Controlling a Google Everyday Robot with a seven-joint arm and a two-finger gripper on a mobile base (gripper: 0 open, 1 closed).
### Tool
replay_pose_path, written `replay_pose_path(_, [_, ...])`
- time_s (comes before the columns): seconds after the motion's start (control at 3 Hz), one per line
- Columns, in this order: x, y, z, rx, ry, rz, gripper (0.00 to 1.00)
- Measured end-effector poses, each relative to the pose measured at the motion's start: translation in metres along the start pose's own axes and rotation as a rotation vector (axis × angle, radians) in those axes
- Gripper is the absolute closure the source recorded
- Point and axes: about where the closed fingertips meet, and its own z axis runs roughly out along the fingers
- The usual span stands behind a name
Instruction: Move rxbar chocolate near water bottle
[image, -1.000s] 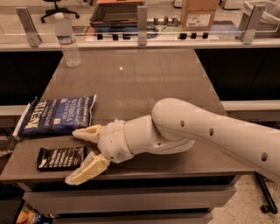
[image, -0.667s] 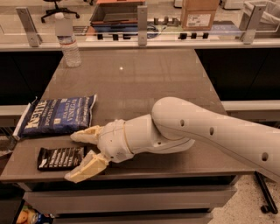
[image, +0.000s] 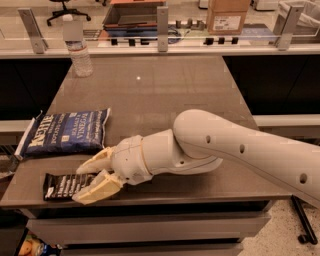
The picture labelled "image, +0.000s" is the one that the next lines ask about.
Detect grey metal post left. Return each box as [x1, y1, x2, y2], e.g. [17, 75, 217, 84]
[18, 8, 48, 54]

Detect grey metal post right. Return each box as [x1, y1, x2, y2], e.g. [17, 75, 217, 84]
[273, 4, 304, 51]

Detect blue Kettle chips bag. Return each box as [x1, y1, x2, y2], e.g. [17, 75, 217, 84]
[15, 108, 110, 160]

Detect grey metal post middle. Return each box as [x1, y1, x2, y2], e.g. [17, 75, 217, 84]
[157, 6, 168, 52]

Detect grey lower drawer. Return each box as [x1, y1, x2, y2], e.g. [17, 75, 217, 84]
[61, 243, 243, 256]

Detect clear plastic water bottle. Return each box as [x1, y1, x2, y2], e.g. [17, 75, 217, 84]
[63, 14, 93, 77]

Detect black rxbar chocolate wrapper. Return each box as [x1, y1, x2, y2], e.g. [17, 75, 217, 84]
[43, 173, 95, 201]

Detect black floor bar with wheel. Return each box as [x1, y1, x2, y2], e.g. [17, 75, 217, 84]
[291, 196, 318, 245]

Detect grey upper drawer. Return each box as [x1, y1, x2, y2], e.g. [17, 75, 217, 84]
[27, 212, 271, 245]

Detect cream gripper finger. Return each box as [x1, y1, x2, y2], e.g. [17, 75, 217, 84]
[72, 170, 124, 205]
[76, 147, 114, 174]

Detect grey open tray bin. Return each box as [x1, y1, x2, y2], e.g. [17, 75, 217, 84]
[103, 0, 166, 29]

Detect white rounded gripper body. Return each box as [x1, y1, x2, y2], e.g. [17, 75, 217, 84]
[111, 135, 153, 185]

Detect colourful snack packets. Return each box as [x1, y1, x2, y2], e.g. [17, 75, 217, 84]
[18, 234, 61, 256]

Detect black office chair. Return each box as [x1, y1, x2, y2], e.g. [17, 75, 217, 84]
[46, 0, 91, 26]

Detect grey drawer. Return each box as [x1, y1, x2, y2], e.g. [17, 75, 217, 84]
[61, 243, 243, 256]
[27, 212, 271, 245]

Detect brown cardboard box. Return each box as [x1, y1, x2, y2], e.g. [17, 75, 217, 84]
[206, 0, 251, 35]

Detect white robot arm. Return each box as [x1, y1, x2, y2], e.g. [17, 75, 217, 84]
[72, 109, 320, 207]

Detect grey metal post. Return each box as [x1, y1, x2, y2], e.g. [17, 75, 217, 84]
[18, 8, 48, 54]
[273, 4, 304, 51]
[157, 6, 168, 52]

